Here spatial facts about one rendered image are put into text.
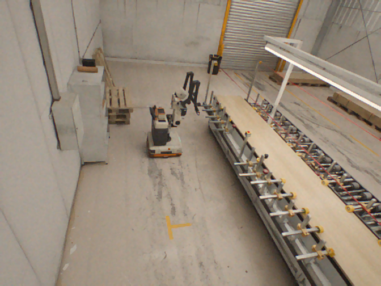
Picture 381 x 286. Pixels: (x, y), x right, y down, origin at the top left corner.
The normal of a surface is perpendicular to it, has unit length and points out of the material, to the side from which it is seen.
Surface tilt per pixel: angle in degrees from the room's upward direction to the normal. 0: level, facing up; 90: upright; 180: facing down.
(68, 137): 90
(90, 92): 90
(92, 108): 90
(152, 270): 0
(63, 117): 90
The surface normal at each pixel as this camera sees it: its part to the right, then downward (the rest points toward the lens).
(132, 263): 0.14, -0.81
